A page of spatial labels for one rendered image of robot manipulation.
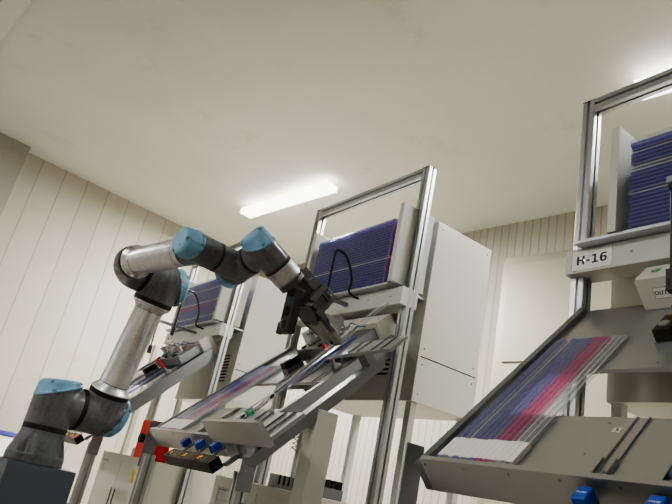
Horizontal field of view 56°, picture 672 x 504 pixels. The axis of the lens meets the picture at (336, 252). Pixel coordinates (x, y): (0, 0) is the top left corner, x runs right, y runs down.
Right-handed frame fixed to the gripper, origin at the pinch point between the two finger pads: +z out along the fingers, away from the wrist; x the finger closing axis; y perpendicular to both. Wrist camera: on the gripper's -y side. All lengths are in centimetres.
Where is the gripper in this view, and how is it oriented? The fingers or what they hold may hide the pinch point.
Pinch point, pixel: (334, 343)
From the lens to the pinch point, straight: 164.0
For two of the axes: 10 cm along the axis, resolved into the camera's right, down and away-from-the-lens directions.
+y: 5.7, -6.2, 5.4
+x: -5.5, 2.0, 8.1
